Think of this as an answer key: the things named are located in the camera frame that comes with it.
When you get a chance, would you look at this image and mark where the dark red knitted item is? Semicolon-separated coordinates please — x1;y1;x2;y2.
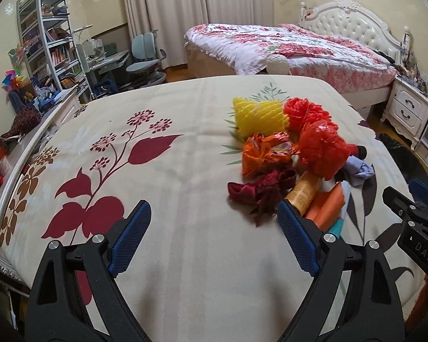
0;105;43;140

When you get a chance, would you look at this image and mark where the bin with black bag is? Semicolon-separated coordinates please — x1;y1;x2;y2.
375;133;428;194

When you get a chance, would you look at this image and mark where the white and teal packet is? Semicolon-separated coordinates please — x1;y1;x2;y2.
329;182;352;239

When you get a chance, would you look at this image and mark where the blue plastic basket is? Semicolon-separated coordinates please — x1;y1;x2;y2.
8;78;41;113

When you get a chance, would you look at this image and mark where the lavender tissue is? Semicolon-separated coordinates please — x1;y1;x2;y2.
342;157;374;188

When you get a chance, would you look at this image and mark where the dark red wrapper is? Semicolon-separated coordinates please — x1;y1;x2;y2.
227;170;297;227

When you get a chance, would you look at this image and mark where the white tufted headboard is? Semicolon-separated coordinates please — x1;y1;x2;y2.
299;0;404;68

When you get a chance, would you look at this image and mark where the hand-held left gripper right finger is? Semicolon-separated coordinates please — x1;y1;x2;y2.
277;199;405;342

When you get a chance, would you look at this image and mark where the white bed base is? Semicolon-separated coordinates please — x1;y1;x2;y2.
326;81;395;115

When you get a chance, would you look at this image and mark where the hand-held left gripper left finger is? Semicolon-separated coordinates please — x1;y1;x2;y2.
23;199;154;342

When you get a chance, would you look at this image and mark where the pink floral bedding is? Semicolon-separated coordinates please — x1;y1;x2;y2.
184;23;397;94

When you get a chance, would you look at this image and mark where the white nightstand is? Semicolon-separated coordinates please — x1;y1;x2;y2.
380;76;428;151

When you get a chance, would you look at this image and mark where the white bookshelf with books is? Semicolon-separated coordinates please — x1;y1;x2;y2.
17;0;94;94

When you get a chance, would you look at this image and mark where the red bottle with black cap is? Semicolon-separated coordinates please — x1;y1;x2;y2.
349;144;368;160

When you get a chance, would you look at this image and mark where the white bed frame rail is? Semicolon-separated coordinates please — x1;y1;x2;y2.
0;87;82;279

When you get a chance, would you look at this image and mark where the white desk lamp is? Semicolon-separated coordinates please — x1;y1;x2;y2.
72;25;94;42

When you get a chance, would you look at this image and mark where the round white bed post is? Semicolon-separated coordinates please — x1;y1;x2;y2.
266;54;290;76

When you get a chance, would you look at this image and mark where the orange foil wrapper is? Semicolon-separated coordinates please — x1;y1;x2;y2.
242;133;297;178

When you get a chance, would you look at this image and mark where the orange packet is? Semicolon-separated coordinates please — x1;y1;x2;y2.
304;182;345;231

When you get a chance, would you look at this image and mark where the blue grey desk chair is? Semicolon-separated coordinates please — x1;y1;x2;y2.
125;32;168;87

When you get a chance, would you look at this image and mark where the grey study desk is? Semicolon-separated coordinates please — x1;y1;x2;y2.
76;41;130;94

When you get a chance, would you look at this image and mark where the beige curtain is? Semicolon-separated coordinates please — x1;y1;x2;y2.
120;0;274;71

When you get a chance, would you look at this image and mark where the yellow bottle with black cap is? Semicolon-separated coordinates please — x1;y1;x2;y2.
284;171;322;219

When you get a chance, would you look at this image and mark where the red foam fruit net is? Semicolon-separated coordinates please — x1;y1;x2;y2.
283;98;335;133
295;121;352;181

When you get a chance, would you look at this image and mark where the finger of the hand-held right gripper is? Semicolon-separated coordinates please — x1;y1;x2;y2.
382;185;427;229
408;179;428;219

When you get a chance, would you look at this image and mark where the colourful pinwheel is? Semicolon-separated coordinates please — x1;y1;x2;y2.
2;70;26;92

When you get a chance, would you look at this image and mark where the yellow foam fruit net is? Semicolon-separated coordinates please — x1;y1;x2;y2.
233;97;290;140

